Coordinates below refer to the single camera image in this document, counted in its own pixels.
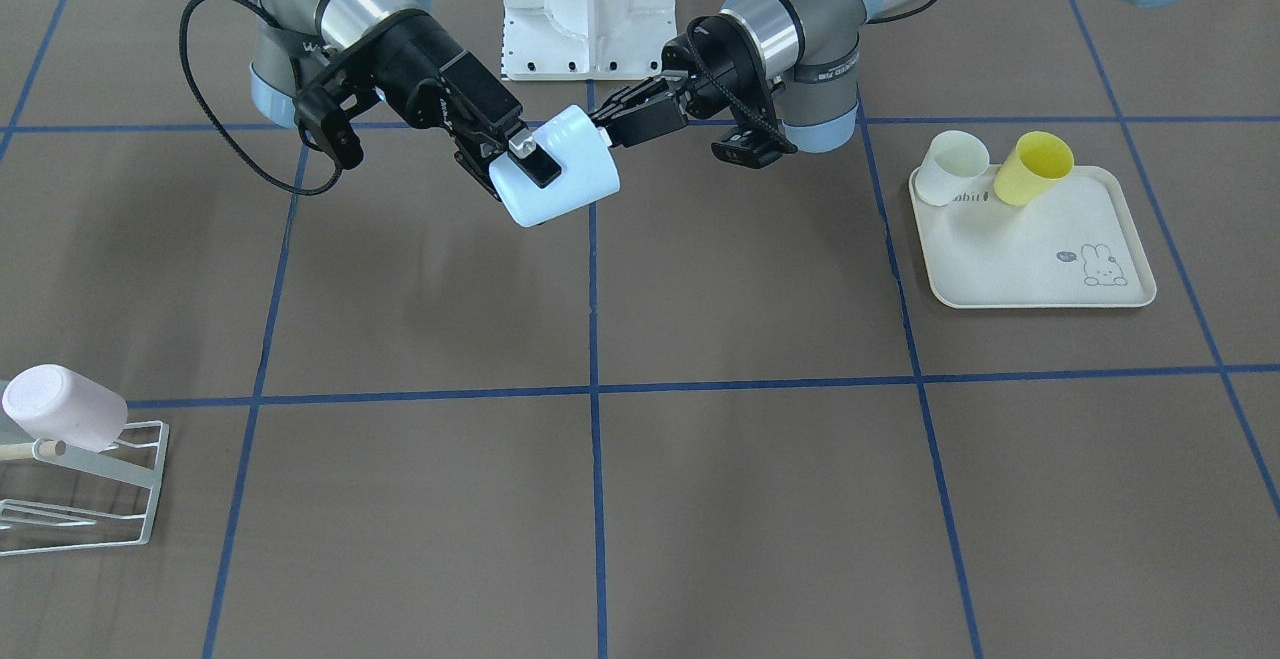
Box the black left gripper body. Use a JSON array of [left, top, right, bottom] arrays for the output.
[[660, 17, 780, 131]]

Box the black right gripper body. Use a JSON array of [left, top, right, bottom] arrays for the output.
[[370, 12, 472, 131]]

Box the blue cup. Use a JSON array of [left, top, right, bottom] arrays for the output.
[[489, 106, 620, 226]]

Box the yellow cup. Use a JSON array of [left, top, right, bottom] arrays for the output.
[[993, 131, 1075, 207]]

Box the pink cup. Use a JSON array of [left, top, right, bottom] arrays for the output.
[[3, 363, 128, 450]]

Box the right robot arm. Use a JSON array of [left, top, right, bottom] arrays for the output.
[[179, 0, 564, 193]]

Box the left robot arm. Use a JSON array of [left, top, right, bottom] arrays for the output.
[[591, 0, 1175, 170]]

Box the white cream cup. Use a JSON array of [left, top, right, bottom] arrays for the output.
[[914, 131, 989, 207]]

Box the cream plastic tray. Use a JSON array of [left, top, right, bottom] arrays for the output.
[[910, 166, 1157, 311]]

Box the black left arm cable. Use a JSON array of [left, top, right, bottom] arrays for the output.
[[685, 0, 951, 155]]

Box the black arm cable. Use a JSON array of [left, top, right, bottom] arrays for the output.
[[685, 0, 951, 155], [179, 0, 346, 198]]

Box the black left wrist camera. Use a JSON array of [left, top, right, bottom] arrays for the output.
[[710, 127, 788, 170]]

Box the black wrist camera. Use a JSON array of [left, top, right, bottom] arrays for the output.
[[710, 127, 788, 170], [294, 84, 364, 170]]

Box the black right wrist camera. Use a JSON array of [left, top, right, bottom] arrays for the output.
[[294, 84, 364, 170]]

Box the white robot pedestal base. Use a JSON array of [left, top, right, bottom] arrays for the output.
[[500, 0, 678, 81]]

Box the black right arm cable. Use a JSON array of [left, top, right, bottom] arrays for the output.
[[179, 0, 346, 198]]

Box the white wire cup rack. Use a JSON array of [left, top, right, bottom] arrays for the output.
[[1, 421, 172, 557]]

